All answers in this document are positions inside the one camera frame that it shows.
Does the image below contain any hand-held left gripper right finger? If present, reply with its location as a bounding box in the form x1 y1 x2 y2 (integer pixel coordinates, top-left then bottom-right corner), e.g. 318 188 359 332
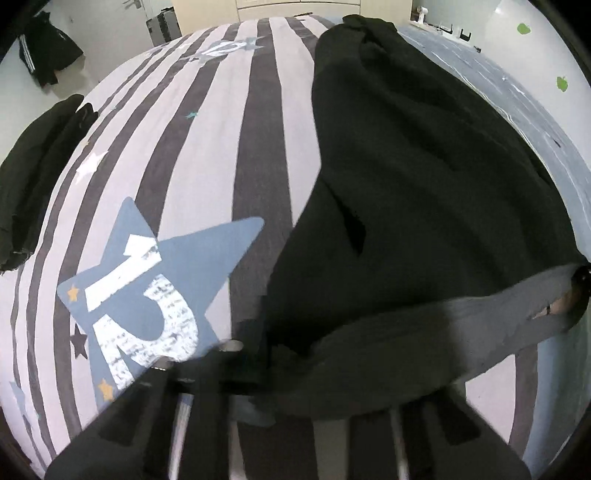
348 392 532 480

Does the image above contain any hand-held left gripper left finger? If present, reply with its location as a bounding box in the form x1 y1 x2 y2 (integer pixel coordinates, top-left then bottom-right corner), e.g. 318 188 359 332
44 342 262 480

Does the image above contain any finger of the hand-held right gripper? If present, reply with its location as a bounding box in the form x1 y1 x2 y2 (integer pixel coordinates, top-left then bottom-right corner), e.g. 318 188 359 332
569 265 591 335

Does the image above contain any black garment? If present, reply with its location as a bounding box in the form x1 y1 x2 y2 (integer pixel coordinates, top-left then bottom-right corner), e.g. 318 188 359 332
231 14 591 421

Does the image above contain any pile of folded black clothes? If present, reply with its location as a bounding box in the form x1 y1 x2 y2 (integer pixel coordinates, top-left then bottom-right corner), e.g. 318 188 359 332
0 95 100 273

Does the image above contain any striped and blue bed sheet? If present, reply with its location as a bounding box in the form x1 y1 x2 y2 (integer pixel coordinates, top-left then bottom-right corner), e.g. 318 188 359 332
0 16 591 480

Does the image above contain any white desk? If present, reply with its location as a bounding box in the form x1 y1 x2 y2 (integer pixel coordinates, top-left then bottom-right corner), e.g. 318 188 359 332
411 18 483 51

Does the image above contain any grey suitcase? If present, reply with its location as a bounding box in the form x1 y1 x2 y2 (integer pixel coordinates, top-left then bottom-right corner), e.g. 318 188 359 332
147 7 182 44

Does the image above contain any black jacket with white stripes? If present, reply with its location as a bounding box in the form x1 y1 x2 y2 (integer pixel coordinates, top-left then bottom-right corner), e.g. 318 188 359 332
18 11 85 88

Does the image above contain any cream wardrobe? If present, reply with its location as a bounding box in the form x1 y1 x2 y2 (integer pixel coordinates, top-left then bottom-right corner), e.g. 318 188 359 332
173 0 363 35

